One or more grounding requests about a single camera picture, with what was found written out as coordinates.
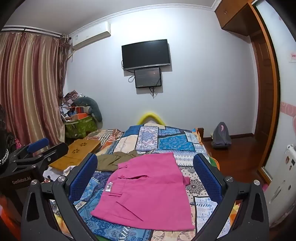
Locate pile of crumpled paper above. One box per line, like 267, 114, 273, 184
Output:
60, 91, 80, 121

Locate pink pants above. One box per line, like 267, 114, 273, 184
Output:
91, 152, 196, 231

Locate wooden door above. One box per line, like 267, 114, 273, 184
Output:
251, 35, 277, 151

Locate blue patchwork blanket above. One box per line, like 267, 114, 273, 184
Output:
74, 124, 232, 241

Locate white air conditioner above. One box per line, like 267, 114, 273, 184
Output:
69, 21, 111, 49

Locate black wall television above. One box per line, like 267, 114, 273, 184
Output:
122, 39, 171, 70

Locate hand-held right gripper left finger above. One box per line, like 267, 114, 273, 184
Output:
21, 153, 103, 241

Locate striped brown curtain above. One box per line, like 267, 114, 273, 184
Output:
0, 31, 70, 149

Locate green storage bag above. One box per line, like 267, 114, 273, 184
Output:
64, 113, 97, 139

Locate black studded cloth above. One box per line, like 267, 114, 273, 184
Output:
0, 104, 10, 168

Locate small black wall monitor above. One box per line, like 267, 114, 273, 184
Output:
134, 67, 162, 88

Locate grey backpack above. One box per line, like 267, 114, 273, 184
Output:
211, 122, 232, 149

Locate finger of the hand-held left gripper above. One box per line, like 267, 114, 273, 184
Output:
10, 138, 50, 160
14, 142, 69, 173

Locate white sliding wardrobe door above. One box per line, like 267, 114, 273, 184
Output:
254, 0, 296, 223

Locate white curtain rail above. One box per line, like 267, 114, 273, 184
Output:
0, 25, 63, 37

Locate striped orange quilt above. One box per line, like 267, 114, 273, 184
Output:
85, 128, 124, 154

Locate wooden overhead cabinet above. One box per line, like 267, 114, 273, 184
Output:
214, 0, 257, 36

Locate wooden lap desk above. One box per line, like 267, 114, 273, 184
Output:
49, 138, 101, 171

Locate olive pants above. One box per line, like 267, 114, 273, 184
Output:
96, 150, 139, 172

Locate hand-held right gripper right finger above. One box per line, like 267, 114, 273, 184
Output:
187, 153, 270, 241

